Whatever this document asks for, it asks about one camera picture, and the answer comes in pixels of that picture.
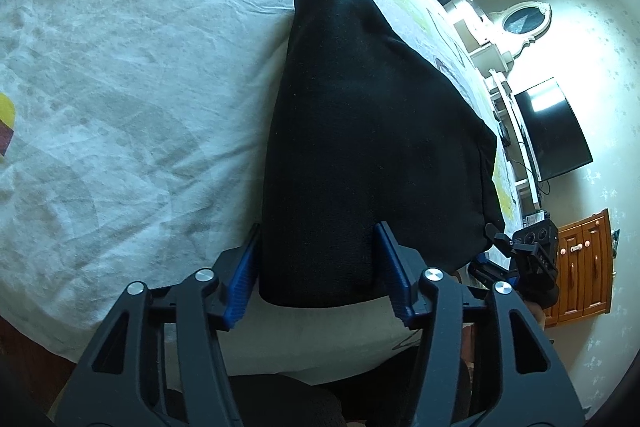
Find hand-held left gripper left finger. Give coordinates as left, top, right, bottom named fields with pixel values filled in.
left=55, top=222, right=261, bottom=427

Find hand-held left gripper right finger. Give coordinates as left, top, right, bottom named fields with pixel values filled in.
left=374, top=221, right=586, bottom=427

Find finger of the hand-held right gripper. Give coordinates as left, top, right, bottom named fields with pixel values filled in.
left=468, top=254, right=522, bottom=291
left=482, top=222, right=520, bottom=259

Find black pants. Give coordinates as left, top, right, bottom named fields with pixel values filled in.
left=260, top=0, right=506, bottom=309

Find person's right hand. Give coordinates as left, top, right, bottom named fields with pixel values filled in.
left=525, top=301, right=548, bottom=329

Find orange wooden cabinet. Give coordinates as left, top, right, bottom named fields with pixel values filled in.
left=542, top=208, right=614, bottom=329

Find white television stand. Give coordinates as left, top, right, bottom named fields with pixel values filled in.
left=480, top=69, right=548, bottom=220

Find black flat television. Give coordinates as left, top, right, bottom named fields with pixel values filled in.
left=514, top=77, right=594, bottom=182

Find cream vanity dresser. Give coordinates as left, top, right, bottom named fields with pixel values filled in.
left=452, top=0, right=517, bottom=78

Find oval white framed mirror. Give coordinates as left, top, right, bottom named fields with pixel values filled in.
left=500, top=2, right=552, bottom=54

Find printed white bed sheet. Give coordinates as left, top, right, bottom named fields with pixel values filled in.
left=0, top=0, right=526, bottom=388

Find brown wooden bed frame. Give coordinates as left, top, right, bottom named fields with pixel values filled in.
left=0, top=314, right=78, bottom=413

